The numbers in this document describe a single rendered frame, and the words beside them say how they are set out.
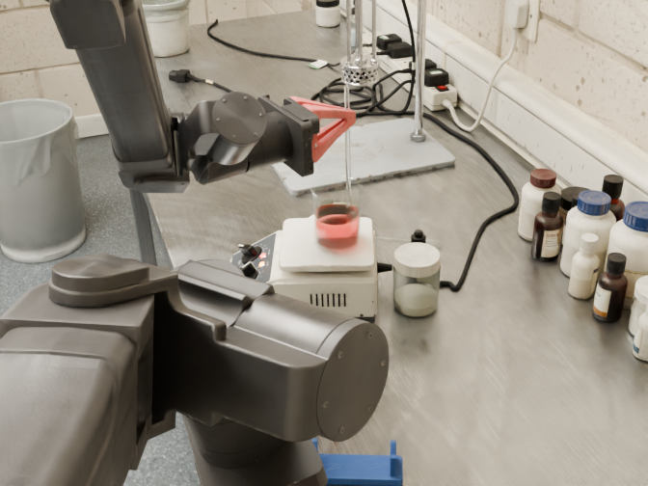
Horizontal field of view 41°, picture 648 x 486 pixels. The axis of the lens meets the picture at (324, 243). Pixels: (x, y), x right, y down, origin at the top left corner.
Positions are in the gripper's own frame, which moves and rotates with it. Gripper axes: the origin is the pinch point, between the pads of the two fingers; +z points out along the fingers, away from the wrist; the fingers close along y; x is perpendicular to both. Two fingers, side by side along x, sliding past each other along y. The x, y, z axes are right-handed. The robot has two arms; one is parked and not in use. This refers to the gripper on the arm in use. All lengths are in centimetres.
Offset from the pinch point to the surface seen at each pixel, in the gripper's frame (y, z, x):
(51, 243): 156, -8, 95
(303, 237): 4.1, -4.4, 17.2
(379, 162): 29.1, 25.1, 25.1
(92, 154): 223, 27, 102
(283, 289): -0.7, -10.4, 20.3
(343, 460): -25.1, -17.2, 24.9
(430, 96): 44, 47, 23
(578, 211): -11.5, 28.9, 16.7
